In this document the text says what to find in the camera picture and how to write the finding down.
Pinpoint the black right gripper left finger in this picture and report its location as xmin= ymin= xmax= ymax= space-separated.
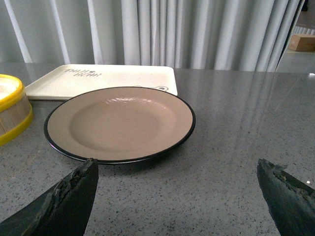
xmin=0 ymin=159 xmax=98 ymax=236

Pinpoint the brown cardboard box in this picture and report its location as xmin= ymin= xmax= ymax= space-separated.
xmin=288 ymin=34 xmax=315 ymax=52

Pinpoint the cream rectangular serving tray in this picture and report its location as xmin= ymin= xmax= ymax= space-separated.
xmin=26 ymin=64 xmax=178 ymax=100

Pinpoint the beige plate with black rim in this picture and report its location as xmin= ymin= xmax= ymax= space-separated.
xmin=44 ymin=87 xmax=196 ymax=164

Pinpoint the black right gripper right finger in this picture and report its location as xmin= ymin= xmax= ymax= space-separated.
xmin=257 ymin=159 xmax=315 ymax=236

